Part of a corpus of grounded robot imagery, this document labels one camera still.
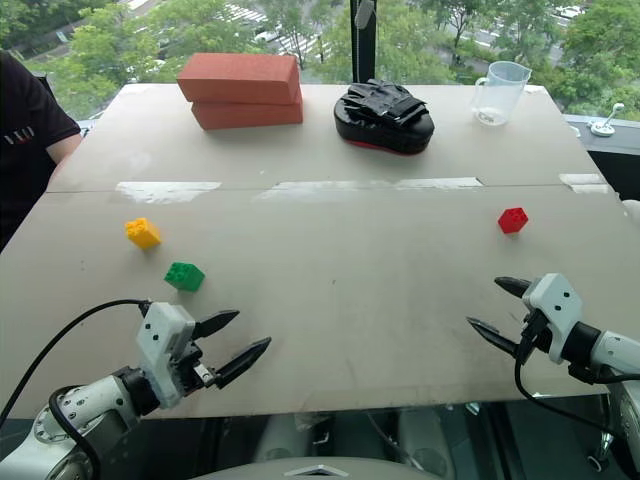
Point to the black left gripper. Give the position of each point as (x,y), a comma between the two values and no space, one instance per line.
(192,370)

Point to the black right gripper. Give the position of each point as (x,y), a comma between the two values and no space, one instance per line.
(536,334)

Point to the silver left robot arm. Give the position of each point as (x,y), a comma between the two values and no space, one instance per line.
(85,405)

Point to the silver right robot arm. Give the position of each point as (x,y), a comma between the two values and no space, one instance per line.
(607,350)

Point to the green toy block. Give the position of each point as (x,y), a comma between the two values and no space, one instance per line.
(184,276)

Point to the red toy block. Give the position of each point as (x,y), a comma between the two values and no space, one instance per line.
(513,220)

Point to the yellow toy block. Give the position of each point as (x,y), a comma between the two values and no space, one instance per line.
(143,233)

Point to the silver robot torso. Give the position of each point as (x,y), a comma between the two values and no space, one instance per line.
(320,467)

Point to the clear plastic measuring jug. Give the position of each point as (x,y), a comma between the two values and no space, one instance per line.
(497,95)

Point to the black boxing focus pad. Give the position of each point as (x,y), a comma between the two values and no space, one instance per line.
(384,120)

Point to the red foam brick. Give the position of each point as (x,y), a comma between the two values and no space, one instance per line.
(240,79)
(247,114)

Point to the person in black shirt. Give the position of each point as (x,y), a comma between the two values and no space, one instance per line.
(25,140)

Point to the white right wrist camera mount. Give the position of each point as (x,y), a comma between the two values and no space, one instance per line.
(555,310)

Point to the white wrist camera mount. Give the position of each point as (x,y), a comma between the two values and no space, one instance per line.
(162,340)
(555,310)

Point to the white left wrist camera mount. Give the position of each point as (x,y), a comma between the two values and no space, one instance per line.
(162,340)

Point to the black window frame post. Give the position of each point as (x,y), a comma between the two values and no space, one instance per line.
(362,42)

